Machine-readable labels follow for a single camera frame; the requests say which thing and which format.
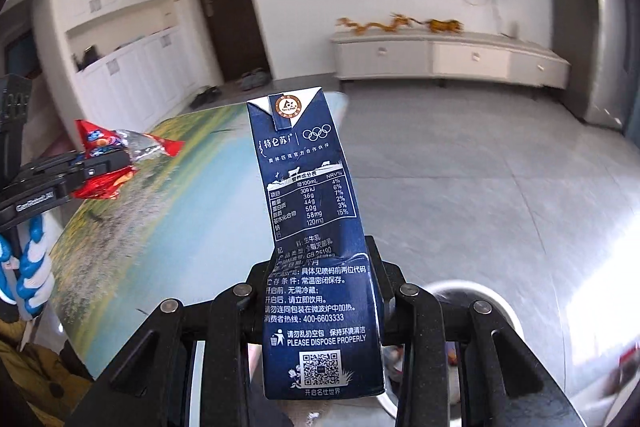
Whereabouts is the red snack bag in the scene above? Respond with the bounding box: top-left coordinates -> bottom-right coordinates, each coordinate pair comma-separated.
73,119 -> 184,199

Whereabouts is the black shoes pair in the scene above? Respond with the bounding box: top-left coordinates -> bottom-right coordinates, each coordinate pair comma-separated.
189,86 -> 221,110

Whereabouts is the golden tiger figurine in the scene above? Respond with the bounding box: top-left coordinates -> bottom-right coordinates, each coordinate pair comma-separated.
425,20 -> 463,34

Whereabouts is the grey slippers pair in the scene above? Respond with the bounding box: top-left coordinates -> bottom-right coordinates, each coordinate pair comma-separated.
239,67 -> 272,91

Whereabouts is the blue white milk carton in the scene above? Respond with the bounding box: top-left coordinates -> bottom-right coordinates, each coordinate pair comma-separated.
247,88 -> 384,400

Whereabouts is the dark brown entrance door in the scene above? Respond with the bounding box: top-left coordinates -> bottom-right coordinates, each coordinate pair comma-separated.
200,0 -> 269,81

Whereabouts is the grey refrigerator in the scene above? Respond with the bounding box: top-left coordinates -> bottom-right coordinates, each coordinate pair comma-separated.
552,0 -> 639,131

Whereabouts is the white tv cabinet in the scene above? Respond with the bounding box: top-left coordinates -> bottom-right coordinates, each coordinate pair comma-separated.
332,29 -> 570,90

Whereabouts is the white round trash bin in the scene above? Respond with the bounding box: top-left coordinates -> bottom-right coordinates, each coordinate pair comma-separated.
378,280 -> 525,426

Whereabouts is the golden dragon figurine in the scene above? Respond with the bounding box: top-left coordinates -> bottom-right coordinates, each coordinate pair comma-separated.
335,13 -> 419,36

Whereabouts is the left blue white gloved hand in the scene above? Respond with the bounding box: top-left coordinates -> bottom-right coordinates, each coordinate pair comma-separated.
1,212 -> 61,324

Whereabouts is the black bag on shelf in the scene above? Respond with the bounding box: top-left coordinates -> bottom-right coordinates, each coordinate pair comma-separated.
72,46 -> 102,72

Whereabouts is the white shoe cabinet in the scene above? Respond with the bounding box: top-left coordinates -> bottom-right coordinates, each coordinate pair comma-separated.
52,0 -> 200,131

